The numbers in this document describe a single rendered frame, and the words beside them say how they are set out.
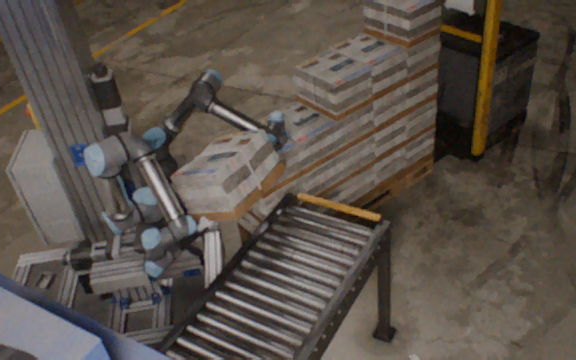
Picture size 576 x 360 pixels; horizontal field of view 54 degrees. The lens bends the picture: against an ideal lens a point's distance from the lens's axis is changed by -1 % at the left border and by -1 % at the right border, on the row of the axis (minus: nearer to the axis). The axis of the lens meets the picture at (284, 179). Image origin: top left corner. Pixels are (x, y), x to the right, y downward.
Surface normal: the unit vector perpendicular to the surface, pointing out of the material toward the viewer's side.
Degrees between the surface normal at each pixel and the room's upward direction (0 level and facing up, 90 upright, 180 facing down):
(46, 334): 1
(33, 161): 0
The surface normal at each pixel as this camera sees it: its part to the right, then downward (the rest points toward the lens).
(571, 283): -0.11, -0.79
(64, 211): 0.12, 0.60
